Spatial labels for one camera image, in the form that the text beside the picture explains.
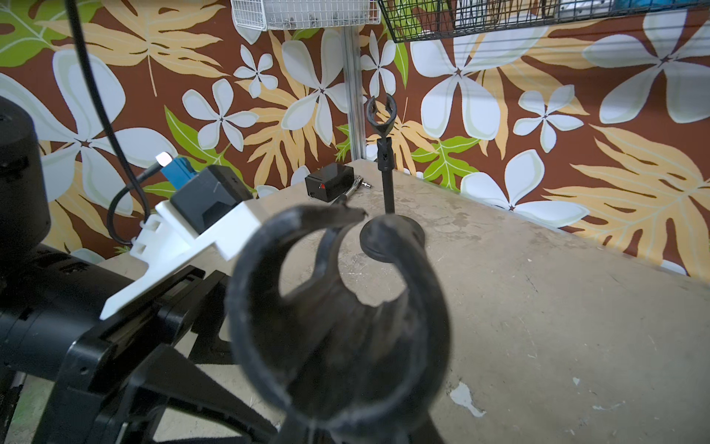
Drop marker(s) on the small ratchet screwdriver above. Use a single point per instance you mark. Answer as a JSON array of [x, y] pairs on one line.
[[358, 183]]

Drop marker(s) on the black wire basket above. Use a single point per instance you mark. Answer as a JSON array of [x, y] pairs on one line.
[[412, 21]]

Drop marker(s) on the white wire basket left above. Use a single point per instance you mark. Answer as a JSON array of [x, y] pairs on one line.
[[279, 15]]

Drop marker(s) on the small black box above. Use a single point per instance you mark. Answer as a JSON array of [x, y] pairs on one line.
[[329, 182]]

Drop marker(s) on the black microphone stand pole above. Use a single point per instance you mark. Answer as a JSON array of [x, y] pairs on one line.
[[385, 155]]

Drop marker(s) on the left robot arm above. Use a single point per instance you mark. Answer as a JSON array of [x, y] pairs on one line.
[[48, 297]]

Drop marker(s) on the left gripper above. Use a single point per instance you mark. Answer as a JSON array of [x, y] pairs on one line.
[[119, 377]]

